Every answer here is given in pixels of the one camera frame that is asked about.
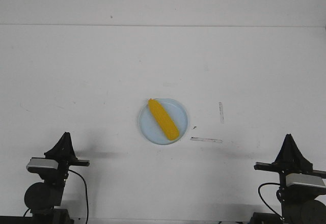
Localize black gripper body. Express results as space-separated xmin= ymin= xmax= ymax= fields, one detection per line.
xmin=30 ymin=156 xmax=90 ymax=168
xmin=254 ymin=162 xmax=325 ymax=179

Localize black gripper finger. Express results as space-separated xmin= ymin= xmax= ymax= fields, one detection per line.
xmin=44 ymin=132 xmax=68 ymax=159
xmin=272 ymin=134 xmax=289 ymax=165
xmin=288 ymin=134 xmax=313 ymax=171
xmin=67 ymin=132 xmax=77 ymax=161

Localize light blue round plate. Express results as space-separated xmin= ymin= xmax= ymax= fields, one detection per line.
xmin=138 ymin=98 xmax=189 ymax=145

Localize yellow corn cob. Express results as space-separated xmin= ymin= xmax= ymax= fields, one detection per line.
xmin=148 ymin=99 xmax=179 ymax=141

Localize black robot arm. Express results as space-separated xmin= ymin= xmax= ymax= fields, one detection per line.
xmin=1 ymin=132 xmax=90 ymax=223
xmin=249 ymin=134 xmax=325 ymax=223

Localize vertical tape strip on table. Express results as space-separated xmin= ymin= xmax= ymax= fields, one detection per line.
xmin=219 ymin=102 xmax=224 ymax=124

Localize horizontal tape strip on table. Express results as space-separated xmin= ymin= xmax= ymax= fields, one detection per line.
xmin=190 ymin=137 xmax=223 ymax=143

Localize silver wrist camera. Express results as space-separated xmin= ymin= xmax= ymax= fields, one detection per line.
xmin=286 ymin=173 xmax=325 ymax=189
xmin=26 ymin=157 xmax=59 ymax=173

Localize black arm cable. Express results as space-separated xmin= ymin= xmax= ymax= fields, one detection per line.
xmin=258 ymin=182 xmax=283 ymax=219
xmin=23 ymin=169 xmax=89 ymax=223

